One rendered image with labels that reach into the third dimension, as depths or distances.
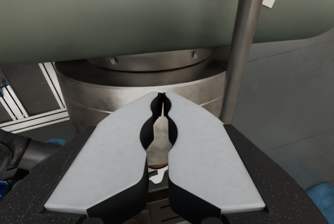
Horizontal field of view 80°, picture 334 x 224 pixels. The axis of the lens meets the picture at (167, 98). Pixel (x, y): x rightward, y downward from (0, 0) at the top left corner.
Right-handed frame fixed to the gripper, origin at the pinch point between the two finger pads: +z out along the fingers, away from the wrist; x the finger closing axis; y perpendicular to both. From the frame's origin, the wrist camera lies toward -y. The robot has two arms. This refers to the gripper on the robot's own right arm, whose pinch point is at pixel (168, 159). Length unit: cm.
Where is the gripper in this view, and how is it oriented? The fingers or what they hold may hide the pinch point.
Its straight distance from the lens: 53.6
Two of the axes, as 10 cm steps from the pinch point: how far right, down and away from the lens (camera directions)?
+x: 2.5, 4.7, -8.5
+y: 0.2, 8.7, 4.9
